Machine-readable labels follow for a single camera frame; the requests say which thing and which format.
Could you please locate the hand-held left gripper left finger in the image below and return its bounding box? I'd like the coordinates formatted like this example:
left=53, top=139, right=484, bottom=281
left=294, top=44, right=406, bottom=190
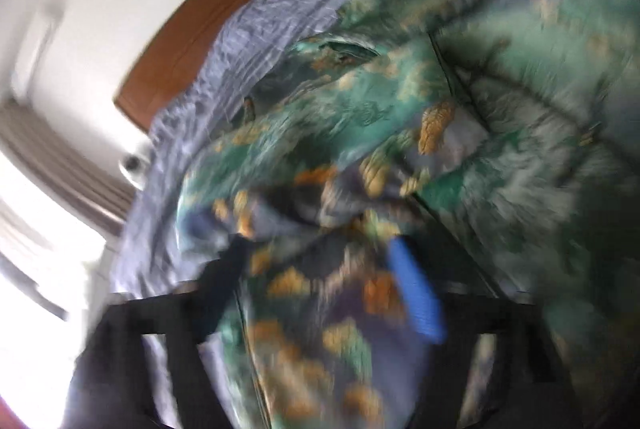
left=70, top=234, right=251, bottom=429

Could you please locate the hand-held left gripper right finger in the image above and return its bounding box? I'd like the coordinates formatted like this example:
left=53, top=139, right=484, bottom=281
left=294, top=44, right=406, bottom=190
left=387, top=236, right=583, bottom=429

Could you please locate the green printed padded jacket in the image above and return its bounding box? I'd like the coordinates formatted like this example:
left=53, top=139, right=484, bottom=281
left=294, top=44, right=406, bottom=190
left=175, top=0, right=640, bottom=429

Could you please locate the white round fan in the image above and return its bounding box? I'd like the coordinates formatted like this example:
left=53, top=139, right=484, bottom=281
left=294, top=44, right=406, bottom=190
left=118, top=152, right=151, bottom=186

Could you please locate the bright window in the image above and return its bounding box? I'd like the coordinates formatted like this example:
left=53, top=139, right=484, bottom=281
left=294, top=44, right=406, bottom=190
left=0, top=149, right=118, bottom=415

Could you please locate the beige curtain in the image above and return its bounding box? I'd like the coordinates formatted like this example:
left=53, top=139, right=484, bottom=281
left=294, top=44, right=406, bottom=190
left=0, top=102, right=138, bottom=235

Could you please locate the blue checkered bed sheet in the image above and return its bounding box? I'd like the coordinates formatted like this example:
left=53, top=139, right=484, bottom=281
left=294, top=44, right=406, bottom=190
left=107, top=0, right=451, bottom=429

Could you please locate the wooden bed headboard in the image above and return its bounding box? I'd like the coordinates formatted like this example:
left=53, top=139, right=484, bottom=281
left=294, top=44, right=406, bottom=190
left=114, top=0, right=316, bottom=132

